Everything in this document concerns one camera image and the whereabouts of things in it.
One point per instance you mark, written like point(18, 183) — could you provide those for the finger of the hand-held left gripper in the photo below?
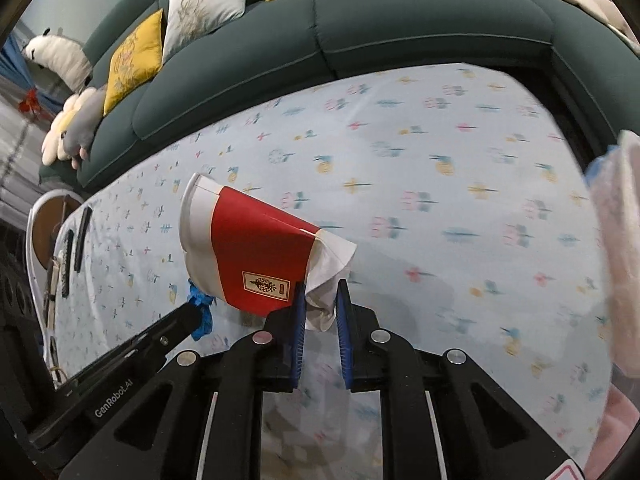
point(165, 342)

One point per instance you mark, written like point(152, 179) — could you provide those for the small flower-shaped pillow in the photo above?
point(60, 125)

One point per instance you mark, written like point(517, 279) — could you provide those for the grey embroidered cushion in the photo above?
point(205, 5)

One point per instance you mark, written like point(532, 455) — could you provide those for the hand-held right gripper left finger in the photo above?
point(299, 330)

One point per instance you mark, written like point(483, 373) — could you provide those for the white plush toy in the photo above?
point(55, 55)

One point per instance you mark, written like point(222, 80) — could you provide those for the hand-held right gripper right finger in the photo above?
point(344, 330)

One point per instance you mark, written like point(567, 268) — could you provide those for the pink clothing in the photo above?
point(620, 430)

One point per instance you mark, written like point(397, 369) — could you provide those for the grey plush toy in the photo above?
point(82, 120)

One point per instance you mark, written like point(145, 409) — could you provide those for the red and white paper cup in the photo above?
point(250, 240)

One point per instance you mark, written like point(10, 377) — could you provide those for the black remote control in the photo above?
point(82, 240)
point(66, 265)

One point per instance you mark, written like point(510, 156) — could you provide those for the white tissue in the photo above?
point(325, 280)

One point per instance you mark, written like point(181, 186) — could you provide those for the light blue printed tablecloth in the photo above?
point(450, 210)

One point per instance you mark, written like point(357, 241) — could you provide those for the dark green sofa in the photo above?
point(400, 20)

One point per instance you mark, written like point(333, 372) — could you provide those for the white chair with wooden seat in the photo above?
point(45, 230)

